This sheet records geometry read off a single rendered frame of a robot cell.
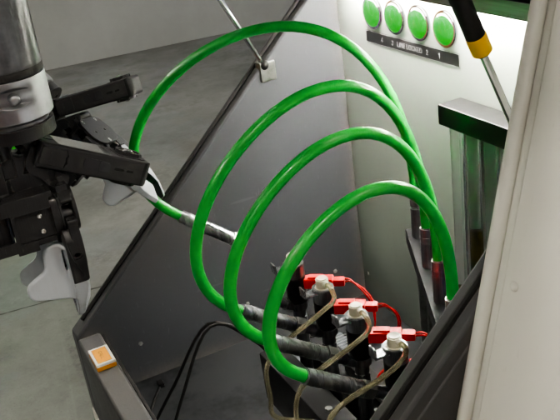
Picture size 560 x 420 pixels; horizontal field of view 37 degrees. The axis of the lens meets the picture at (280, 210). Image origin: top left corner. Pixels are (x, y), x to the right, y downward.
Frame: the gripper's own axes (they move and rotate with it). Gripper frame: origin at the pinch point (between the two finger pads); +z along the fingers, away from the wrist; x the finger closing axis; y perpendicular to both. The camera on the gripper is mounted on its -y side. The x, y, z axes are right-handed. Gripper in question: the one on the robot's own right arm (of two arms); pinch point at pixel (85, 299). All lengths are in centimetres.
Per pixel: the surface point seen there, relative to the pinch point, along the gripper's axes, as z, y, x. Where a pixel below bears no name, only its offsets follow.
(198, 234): -1.4, -14.2, -3.2
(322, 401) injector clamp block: 26.2, -25.9, -1.7
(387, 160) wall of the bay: 11, -57, -31
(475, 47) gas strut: -21.9, -34.5, 20.5
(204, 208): -4.1, -15.4, -3.2
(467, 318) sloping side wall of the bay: 3.4, -31.0, 22.5
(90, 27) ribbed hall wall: 97, -153, -645
